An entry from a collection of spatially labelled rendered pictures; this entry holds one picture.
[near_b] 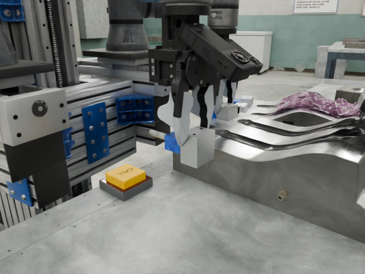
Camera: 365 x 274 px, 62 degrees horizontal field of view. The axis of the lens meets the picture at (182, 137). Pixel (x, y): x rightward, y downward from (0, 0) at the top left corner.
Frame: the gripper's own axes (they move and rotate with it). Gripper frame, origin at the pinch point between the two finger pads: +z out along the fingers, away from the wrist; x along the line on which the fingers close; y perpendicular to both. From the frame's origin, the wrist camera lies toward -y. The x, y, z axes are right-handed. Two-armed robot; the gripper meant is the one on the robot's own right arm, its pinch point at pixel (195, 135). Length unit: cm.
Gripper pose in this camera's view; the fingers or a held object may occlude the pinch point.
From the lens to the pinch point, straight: 51.0
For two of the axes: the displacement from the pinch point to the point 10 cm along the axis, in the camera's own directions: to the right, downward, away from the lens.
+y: -7.7, -2.3, 6.0
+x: -6.4, 2.7, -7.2
